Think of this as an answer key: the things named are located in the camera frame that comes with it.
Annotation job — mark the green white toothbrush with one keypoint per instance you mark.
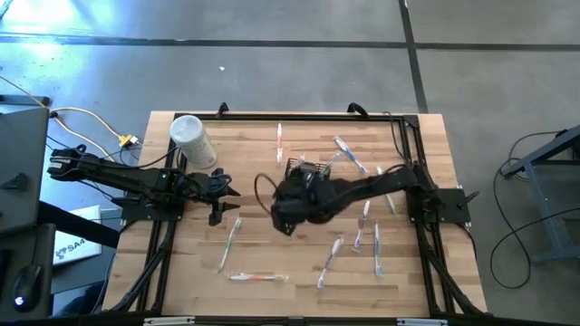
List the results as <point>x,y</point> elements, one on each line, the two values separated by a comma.
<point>390,204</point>
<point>333,162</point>
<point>229,244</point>

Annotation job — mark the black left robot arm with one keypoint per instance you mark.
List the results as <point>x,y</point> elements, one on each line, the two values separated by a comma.
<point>113,174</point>

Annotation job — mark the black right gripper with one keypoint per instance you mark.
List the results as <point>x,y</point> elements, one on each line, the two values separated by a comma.
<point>294,204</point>

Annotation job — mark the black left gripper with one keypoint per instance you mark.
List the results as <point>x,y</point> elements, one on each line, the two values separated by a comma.
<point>204,185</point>

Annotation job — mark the white printed box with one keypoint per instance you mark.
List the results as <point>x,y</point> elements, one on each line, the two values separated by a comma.
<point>77,235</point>

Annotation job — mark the black side desk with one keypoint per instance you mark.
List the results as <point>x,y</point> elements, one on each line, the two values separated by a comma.
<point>9,244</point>

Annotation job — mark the grey metal table leg frame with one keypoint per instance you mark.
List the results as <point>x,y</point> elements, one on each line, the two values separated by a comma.
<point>544,150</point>

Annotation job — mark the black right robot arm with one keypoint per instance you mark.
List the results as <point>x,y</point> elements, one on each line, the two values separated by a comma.
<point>371,183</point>

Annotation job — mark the black computer mouse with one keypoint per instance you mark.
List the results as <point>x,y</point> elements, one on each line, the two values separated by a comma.
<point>27,285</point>

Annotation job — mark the purple white toothbrush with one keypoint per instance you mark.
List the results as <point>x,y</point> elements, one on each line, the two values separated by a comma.
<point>361,224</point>
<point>330,258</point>

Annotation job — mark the blue white toothbrush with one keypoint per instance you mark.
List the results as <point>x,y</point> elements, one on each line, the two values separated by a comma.
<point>350,154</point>

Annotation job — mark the orange white toothbrush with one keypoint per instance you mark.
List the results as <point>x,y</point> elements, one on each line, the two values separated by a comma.
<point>256,277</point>
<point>279,142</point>

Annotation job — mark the blue green toothbrush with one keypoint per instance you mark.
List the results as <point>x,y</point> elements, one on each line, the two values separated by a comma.
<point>377,249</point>

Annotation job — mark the grey computer case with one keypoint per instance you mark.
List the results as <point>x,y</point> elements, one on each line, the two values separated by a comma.
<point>22,149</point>

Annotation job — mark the white green wipes canister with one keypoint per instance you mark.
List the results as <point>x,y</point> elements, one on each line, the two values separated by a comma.
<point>192,140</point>

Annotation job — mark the silver aluminium frame post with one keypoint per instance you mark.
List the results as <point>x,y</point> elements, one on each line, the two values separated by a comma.
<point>421,322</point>
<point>168,320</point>

